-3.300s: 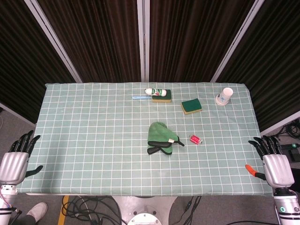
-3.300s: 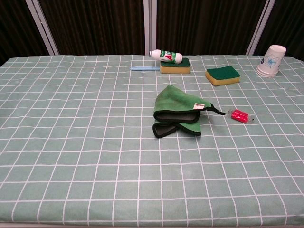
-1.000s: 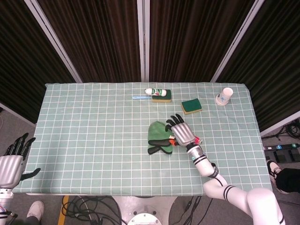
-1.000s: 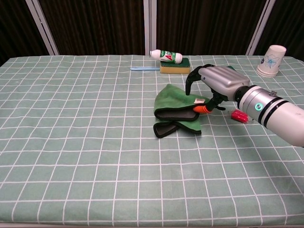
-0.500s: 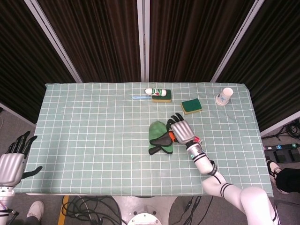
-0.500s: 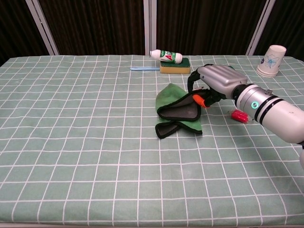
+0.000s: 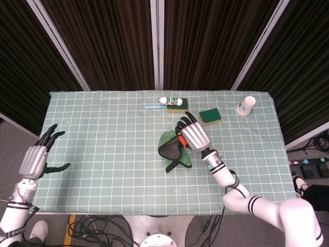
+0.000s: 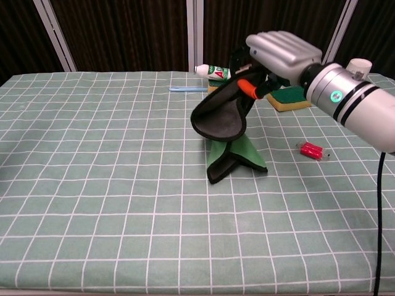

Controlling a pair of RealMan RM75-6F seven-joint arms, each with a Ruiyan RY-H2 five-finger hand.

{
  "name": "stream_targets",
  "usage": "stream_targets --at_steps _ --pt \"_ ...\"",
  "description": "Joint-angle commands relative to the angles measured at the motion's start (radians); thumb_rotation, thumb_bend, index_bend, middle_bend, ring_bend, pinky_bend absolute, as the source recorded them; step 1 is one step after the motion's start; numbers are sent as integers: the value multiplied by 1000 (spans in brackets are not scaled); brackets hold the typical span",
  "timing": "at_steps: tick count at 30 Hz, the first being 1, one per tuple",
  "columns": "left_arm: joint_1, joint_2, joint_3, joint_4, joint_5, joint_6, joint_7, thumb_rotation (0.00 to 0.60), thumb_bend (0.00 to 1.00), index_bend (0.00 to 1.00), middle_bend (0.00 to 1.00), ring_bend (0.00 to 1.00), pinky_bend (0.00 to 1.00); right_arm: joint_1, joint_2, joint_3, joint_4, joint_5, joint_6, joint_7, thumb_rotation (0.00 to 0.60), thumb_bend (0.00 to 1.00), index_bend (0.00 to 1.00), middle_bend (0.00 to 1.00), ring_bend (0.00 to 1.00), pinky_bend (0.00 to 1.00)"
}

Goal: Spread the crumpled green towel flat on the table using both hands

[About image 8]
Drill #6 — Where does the green checked tablecloth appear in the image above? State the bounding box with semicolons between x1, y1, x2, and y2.
0;71;395;294

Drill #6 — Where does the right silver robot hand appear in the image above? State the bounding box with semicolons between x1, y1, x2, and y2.
228;30;323;101

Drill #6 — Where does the red candy clear wrapper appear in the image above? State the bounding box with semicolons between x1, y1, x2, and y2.
295;141;331;162

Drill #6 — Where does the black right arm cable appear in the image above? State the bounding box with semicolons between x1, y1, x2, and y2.
372;150;387;296

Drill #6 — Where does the white partition post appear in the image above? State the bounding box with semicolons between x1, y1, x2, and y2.
33;0;77;72
318;0;360;67
186;0;204;73

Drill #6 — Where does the white bottle green label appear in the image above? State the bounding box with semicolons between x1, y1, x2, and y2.
193;64;232;81

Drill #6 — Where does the dark ribbed partition panel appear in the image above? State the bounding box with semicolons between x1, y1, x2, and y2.
0;0;64;84
202;0;348;72
330;0;395;87
51;0;189;72

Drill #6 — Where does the blue toothbrush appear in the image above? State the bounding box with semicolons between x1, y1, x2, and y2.
168;86;209;93

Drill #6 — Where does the green and black cloth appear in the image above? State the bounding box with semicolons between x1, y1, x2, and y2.
189;72;268;186

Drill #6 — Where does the white paper cup stack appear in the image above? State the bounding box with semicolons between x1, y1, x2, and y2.
345;58;373;77

